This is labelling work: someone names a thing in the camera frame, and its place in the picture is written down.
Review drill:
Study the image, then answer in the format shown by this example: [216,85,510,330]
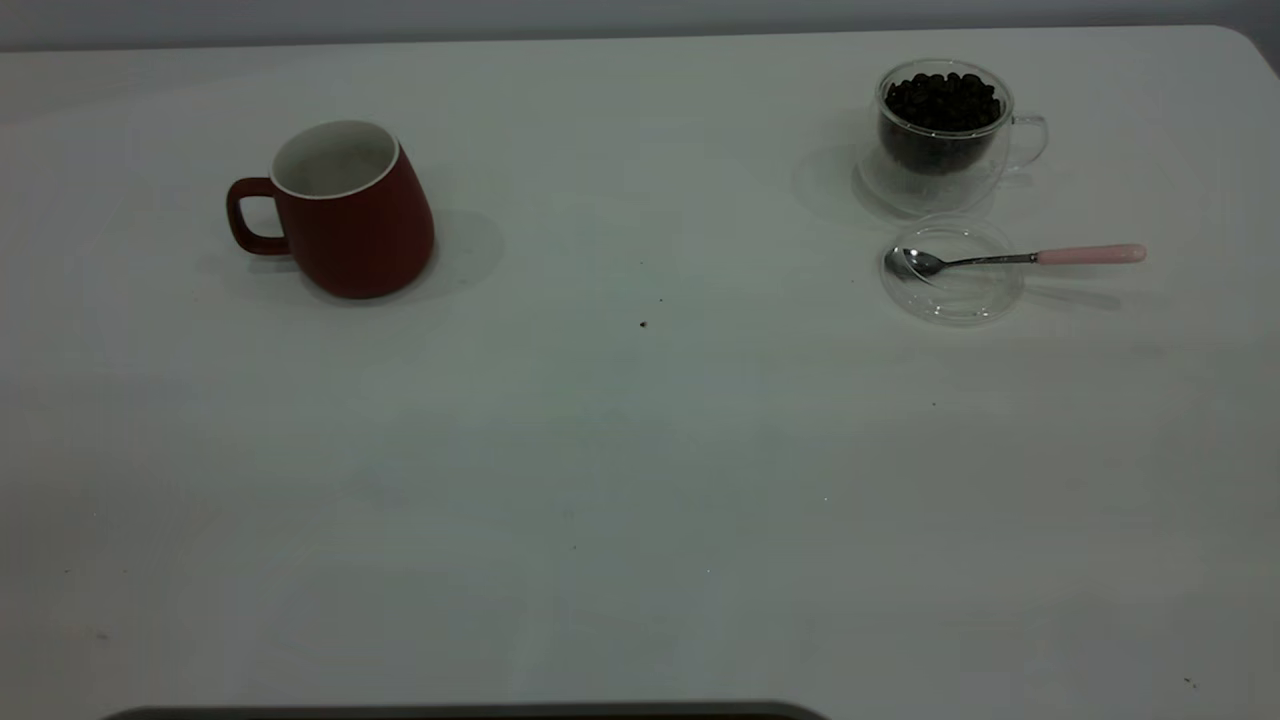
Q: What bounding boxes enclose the red ceramic mug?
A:
[226,120,436,300]

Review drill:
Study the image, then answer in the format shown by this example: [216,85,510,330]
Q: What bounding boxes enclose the metal spoon with pink handle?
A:
[884,243,1148,282]

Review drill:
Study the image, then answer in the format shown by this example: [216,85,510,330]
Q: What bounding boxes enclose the clear round glass lid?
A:
[879,214,1027,326]

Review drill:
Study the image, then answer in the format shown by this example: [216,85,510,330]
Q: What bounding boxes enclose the clear double-wall glass cup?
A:
[857,58,1050,216]

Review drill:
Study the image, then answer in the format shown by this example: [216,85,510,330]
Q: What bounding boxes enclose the dark coffee beans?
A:
[879,72,1004,176]

